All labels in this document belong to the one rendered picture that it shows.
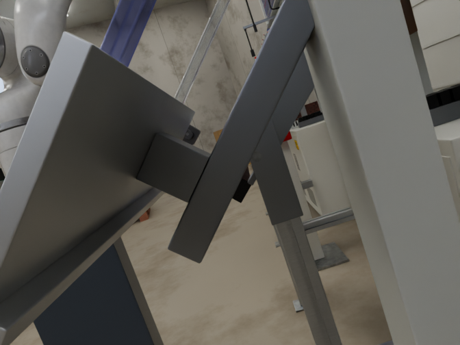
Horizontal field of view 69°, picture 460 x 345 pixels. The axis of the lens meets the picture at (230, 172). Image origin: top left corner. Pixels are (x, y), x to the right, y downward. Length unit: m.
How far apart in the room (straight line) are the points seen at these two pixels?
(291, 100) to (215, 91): 8.80
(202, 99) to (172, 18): 2.20
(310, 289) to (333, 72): 0.39
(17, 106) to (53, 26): 0.21
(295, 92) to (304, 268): 0.28
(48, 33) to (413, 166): 0.53
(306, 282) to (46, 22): 0.57
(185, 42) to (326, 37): 9.27
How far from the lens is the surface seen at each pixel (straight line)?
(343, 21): 0.27
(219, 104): 9.28
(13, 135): 0.75
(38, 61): 0.61
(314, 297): 0.58
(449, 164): 0.65
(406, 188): 0.29
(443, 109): 0.80
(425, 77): 1.36
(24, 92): 0.78
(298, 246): 0.54
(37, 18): 0.62
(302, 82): 0.55
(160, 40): 9.44
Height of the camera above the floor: 0.75
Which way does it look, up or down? 7 degrees down
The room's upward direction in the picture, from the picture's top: 19 degrees counter-clockwise
